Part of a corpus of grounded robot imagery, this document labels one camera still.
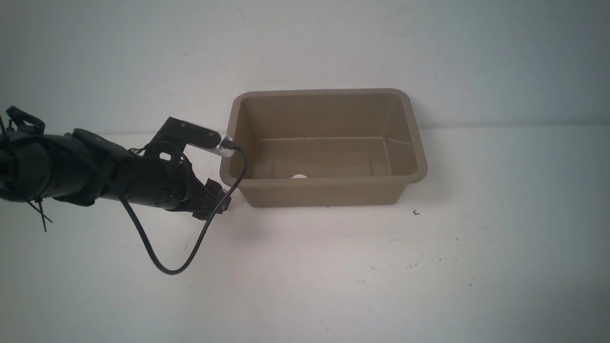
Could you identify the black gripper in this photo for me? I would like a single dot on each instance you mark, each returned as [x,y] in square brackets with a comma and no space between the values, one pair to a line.
[171,186]

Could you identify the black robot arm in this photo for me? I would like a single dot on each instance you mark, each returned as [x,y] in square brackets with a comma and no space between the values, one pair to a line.
[79,167]

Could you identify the tan plastic bin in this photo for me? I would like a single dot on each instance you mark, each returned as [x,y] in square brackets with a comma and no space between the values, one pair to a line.
[356,146]

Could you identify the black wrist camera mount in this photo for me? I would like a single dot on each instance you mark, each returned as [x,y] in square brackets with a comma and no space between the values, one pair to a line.
[176,134]

